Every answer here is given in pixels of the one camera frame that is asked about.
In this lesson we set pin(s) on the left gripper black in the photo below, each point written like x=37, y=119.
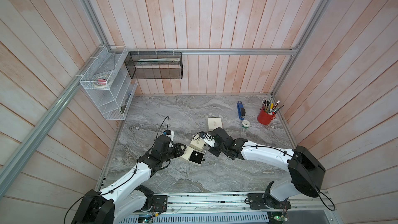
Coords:
x=177, y=147

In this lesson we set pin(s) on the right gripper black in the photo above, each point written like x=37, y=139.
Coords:
x=213, y=152

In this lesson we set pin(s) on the cream drawer jewelry box front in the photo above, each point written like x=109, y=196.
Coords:
x=190, y=157

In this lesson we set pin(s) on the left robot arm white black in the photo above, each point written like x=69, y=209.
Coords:
x=126, y=195

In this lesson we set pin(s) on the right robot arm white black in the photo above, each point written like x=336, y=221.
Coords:
x=306, y=173

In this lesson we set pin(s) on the small tape roll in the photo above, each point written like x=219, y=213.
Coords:
x=245, y=124

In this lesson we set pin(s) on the blue stapler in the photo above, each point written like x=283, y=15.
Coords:
x=241, y=110

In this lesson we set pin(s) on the red pen cup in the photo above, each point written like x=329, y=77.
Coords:
x=265, y=118

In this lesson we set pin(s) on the pens bundle in cup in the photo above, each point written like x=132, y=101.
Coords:
x=271, y=108

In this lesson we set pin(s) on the black mesh basket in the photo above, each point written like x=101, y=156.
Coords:
x=154, y=65

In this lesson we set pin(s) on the tape roll in rack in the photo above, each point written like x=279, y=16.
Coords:
x=103, y=81

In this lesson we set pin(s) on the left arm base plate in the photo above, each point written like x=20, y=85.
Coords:
x=155, y=204

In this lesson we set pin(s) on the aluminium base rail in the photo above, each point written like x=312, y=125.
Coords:
x=234, y=202

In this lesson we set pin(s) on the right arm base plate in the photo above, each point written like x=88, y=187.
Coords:
x=264, y=201

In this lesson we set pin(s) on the aluminium frame horizontal bar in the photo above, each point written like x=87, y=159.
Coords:
x=223, y=51

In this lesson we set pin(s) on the white wire shelf rack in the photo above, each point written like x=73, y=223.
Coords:
x=112, y=102

